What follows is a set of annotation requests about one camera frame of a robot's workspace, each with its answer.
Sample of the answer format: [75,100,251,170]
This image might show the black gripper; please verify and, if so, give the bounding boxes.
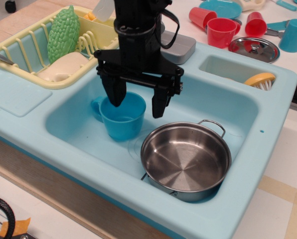
[94,23,184,119]

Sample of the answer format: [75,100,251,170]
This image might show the blue plastic cup with handle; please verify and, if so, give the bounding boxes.
[91,92,146,141]

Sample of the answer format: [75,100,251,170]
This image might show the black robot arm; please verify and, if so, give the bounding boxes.
[94,0,184,119]

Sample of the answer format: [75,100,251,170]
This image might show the stainless steel pan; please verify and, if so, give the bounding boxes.
[141,119,232,202]

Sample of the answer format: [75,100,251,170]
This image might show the steel pot lid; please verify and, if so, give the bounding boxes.
[228,37,280,63]

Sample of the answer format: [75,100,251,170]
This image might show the blue upside-down cup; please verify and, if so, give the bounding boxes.
[279,19,297,53]

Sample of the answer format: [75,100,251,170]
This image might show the grey toy faucet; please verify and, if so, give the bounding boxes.
[160,16,196,65]

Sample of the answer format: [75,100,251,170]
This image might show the cream plastic soap piece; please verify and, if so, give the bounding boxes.
[37,52,89,82]

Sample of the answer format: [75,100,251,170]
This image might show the white plastic knife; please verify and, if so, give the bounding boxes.
[92,0,115,21]

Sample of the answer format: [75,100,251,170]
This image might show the orange toy utensil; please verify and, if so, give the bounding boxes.
[84,11,96,21]

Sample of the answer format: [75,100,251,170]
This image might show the green bitter melon toy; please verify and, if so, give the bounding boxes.
[47,5,80,64]

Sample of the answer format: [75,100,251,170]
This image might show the red tumbler lying left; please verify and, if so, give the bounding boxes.
[189,7,217,30]

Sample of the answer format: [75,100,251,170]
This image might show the red tumbler lying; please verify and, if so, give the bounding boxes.
[245,11,267,37]
[189,7,217,30]

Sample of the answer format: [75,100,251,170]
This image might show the light blue toy sink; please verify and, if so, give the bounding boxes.
[0,43,297,239]

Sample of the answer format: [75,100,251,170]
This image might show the blue plastic plate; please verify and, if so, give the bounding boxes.
[199,0,242,19]

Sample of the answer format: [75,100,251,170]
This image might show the yellow dish drying rack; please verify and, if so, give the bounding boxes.
[0,6,119,90]

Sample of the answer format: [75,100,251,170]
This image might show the yellow dish brush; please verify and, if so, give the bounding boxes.
[244,73,276,91]

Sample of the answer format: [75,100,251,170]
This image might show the red tumbler lying right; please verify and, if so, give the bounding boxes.
[245,11,267,37]

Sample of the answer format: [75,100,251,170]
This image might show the cream toy appliance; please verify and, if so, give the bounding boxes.
[235,0,266,11]

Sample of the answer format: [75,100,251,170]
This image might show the black caster wheel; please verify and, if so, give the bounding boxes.
[4,0,16,13]

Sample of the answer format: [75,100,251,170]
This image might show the blue plastic utensil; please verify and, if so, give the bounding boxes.
[275,0,297,11]

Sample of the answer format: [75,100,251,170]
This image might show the orange tape piece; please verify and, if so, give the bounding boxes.
[0,218,31,237]

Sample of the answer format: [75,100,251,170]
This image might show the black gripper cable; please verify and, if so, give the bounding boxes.
[159,8,180,49]

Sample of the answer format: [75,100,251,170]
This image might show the red cup with handle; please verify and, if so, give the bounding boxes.
[207,17,241,49]

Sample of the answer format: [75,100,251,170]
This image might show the grey metal spoon handle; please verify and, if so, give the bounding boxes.
[0,50,18,67]

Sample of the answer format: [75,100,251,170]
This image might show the black braided cable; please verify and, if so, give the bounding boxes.
[0,196,16,237]

